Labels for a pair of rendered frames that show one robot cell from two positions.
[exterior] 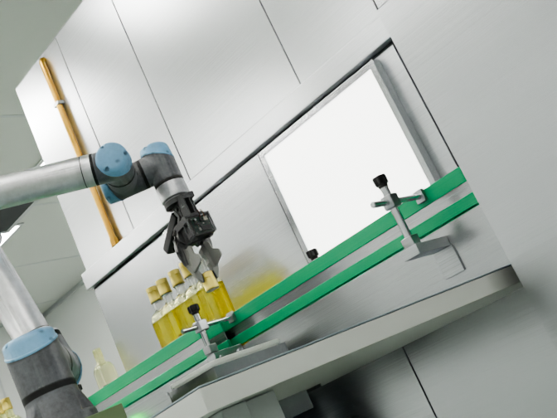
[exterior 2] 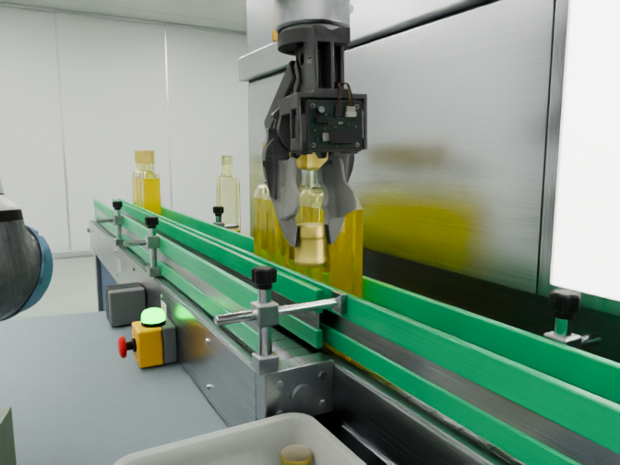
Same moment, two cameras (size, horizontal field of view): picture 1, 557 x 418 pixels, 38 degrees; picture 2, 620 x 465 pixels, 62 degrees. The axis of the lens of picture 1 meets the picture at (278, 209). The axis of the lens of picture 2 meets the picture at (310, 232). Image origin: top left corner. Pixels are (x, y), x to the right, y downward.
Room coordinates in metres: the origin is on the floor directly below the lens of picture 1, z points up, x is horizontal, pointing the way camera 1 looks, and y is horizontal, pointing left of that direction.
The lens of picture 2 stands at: (1.40, 0.03, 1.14)
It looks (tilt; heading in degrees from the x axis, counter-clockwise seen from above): 8 degrees down; 21
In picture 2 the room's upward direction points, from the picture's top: straight up
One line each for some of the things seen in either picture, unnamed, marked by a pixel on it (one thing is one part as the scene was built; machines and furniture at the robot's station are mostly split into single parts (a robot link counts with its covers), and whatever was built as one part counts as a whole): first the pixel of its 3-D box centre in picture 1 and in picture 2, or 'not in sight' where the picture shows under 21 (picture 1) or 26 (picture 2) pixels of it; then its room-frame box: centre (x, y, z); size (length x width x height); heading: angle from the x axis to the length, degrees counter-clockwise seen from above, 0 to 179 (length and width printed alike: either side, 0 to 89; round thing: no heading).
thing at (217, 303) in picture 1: (221, 313); (337, 263); (2.10, 0.25, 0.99); 0.06 x 0.06 x 0.21; 49
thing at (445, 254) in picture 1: (411, 226); not in sight; (1.54, -0.21, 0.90); 0.17 x 0.05 x 0.23; 139
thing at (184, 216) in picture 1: (188, 221); (316, 97); (1.90, 0.21, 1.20); 0.09 x 0.08 x 0.12; 40
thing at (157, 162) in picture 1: (160, 166); not in sight; (1.91, 0.22, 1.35); 0.09 x 0.08 x 0.11; 99
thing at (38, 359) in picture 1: (37, 362); not in sight; (1.71, 0.60, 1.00); 0.13 x 0.12 x 0.14; 9
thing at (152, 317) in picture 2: not in sight; (153, 315); (2.19, 0.64, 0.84); 0.05 x 0.05 x 0.03
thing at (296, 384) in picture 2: (230, 362); (296, 389); (1.97, 0.26, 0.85); 0.09 x 0.04 x 0.07; 139
